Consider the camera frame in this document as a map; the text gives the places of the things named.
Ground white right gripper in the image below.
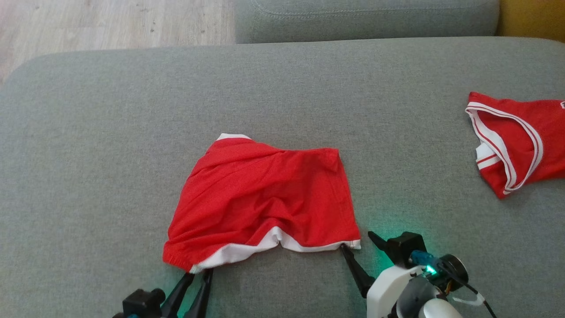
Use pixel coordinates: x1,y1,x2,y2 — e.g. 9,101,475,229
339,231,426,318

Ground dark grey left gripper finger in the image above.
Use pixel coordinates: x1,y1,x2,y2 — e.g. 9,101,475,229
161,273,196,318
183,269,214,318

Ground red mesh basketball shorts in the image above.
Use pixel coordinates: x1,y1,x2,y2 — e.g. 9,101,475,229
162,133,362,274

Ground red and white basketball jersey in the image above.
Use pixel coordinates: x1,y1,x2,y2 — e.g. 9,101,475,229
465,91,565,200

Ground grey fabric sofa seat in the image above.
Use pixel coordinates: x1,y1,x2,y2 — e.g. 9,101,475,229
0,37,565,318

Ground grey fabric sofa cushion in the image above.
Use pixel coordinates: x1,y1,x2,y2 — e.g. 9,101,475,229
234,0,501,44

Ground yellow cushion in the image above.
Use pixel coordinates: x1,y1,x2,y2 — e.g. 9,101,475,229
496,0,565,44

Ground blue right camera cable plug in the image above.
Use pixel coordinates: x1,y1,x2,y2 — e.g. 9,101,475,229
410,250,442,276

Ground white cable strap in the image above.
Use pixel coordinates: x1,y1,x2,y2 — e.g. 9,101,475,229
450,293,486,307

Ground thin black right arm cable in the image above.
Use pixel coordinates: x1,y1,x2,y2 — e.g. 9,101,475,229
435,265,499,318

